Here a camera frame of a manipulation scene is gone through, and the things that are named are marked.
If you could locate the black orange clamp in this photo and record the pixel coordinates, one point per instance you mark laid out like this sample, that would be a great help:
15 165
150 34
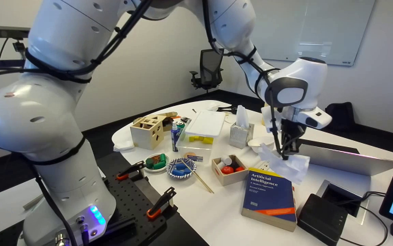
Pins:
161 203
130 169

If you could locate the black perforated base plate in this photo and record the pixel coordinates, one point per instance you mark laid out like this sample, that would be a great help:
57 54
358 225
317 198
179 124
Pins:
132 199

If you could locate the black office chair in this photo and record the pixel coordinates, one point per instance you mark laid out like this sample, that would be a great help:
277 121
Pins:
209 72

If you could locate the black backpack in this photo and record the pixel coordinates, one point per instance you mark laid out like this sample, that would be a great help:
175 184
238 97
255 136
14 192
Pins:
341 117

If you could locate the silver laptop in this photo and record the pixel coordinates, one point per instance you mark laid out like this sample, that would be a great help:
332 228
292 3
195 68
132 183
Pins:
351 161

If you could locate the white bowl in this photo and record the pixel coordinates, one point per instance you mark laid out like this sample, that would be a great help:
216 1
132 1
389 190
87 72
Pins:
257 145

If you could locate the wooden shape sorter box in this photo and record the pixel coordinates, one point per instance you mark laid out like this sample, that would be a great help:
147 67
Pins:
149 131

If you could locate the grey tissue box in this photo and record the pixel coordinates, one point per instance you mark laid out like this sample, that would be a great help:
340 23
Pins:
239 134

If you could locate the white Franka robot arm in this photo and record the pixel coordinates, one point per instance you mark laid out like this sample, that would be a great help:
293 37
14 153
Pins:
37 117

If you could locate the white flat panel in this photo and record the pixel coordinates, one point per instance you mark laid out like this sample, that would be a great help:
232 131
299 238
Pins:
14 209

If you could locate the white plate with green block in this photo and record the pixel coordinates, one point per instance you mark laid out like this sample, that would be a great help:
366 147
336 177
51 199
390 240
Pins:
156 162

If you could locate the small wooden box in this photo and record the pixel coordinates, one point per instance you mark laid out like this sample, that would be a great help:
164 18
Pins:
229 175

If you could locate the black power box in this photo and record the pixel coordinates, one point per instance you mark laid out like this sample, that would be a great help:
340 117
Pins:
321 220

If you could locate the wooden stick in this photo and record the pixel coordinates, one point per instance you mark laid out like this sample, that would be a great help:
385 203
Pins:
203 183

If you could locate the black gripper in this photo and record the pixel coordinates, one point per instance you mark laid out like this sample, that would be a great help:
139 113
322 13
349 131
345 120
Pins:
293 130

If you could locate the glass whiteboard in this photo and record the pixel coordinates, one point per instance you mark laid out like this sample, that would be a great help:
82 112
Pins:
337 27

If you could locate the blue spray bottle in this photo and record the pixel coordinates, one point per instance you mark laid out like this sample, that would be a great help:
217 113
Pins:
175 138

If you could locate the green soda can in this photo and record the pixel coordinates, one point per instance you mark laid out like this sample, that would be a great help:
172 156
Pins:
180 126

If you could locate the crumpled white tissue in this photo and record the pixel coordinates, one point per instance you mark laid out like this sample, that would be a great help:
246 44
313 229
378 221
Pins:
123 142

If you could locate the blue book with yellow stripe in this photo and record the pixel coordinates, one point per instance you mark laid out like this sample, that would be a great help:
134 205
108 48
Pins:
269 199

